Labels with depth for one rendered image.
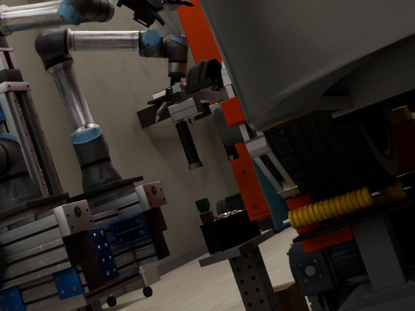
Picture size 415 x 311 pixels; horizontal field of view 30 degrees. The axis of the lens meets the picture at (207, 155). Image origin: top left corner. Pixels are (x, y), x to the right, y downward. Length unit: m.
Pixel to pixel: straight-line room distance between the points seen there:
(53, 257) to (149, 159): 7.36
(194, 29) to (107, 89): 6.54
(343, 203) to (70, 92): 1.27
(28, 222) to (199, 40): 0.98
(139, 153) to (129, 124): 0.38
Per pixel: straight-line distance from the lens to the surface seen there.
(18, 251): 2.44
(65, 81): 3.05
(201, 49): 2.91
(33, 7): 2.42
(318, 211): 2.25
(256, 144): 2.15
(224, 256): 2.86
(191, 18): 2.93
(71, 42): 2.95
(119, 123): 9.37
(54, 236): 2.35
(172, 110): 2.32
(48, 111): 8.27
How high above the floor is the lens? 0.65
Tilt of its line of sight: 3 degrees up
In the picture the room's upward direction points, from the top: 19 degrees counter-clockwise
